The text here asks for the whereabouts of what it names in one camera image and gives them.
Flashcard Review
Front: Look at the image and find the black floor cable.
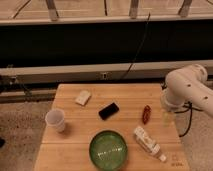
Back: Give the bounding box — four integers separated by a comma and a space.
173, 101, 203, 138

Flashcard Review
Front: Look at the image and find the wooden table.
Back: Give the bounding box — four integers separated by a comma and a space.
33, 83, 190, 171

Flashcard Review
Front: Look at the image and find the green glass bowl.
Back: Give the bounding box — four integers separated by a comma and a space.
89, 130, 128, 171

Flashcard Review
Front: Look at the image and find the black smartphone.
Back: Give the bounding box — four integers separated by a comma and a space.
99, 103, 119, 120

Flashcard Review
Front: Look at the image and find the white sponge block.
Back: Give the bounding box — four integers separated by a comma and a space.
75, 90, 91, 106

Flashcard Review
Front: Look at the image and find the white plastic bottle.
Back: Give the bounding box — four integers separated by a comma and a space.
133, 126, 167, 162

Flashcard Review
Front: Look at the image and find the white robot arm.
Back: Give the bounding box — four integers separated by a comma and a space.
160, 64, 213, 125

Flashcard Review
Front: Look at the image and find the black hanging cable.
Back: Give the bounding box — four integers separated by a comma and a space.
118, 12, 152, 81

